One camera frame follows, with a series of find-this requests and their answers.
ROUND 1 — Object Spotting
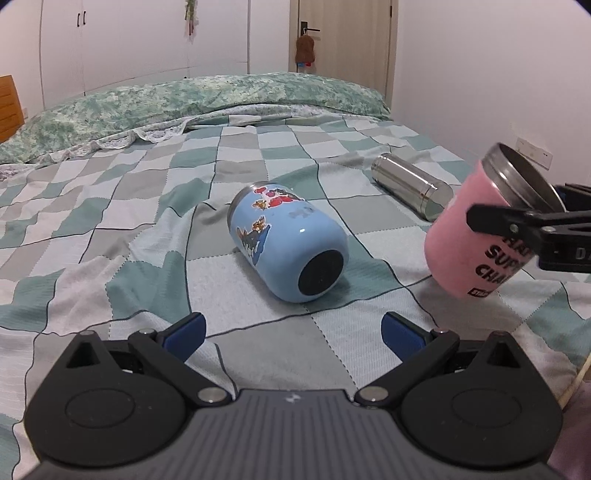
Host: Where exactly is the blue cup with cartoon stickers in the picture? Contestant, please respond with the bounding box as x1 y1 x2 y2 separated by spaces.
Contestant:
226 181 350 304

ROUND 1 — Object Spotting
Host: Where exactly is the white wardrobe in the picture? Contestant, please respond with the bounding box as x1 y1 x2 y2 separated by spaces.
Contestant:
39 0 250 110

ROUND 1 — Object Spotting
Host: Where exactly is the pink cup with black lettering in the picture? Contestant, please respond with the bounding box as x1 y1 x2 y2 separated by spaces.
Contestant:
424 142 569 300

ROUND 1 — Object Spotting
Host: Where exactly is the brown bag on door handle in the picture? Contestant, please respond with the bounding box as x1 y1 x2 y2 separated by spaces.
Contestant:
295 34 317 66

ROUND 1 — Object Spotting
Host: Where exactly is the beige door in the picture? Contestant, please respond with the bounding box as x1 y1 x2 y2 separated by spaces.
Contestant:
289 0 399 109

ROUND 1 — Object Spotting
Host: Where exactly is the checkered bed sheet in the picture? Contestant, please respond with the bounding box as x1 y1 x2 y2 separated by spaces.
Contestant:
0 112 591 480

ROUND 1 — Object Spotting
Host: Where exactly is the white wall socket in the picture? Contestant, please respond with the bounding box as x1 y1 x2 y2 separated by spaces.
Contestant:
515 137 554 171

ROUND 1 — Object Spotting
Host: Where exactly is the wooden headboard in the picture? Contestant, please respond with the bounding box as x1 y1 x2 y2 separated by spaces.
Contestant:
0 75 25 145

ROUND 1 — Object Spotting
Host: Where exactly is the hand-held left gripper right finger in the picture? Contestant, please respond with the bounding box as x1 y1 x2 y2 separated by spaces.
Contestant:
354 312 533 408

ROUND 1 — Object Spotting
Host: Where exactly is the pale purple cloth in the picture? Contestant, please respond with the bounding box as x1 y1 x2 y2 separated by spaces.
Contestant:
547 378 591 480

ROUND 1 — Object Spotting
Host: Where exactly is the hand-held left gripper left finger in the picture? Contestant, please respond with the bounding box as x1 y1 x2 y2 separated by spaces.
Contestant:
54 312 232 408

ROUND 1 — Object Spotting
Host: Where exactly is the hanging plant decoration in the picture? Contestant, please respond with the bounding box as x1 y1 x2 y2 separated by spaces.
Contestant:
183 0 198 43

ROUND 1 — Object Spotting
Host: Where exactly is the beige cable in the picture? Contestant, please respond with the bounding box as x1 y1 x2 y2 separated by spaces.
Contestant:
560 354 591 409

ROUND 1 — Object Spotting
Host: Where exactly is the stainless steel cup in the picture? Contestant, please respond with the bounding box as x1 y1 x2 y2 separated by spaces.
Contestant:
372 152 456 223

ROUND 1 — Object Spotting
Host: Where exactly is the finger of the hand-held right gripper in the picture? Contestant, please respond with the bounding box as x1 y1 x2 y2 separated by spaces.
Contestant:
554 183 591 214
466 202 591 256

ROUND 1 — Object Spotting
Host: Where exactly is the green floral quilt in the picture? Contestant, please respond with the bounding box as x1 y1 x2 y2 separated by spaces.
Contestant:
0 72 393 168

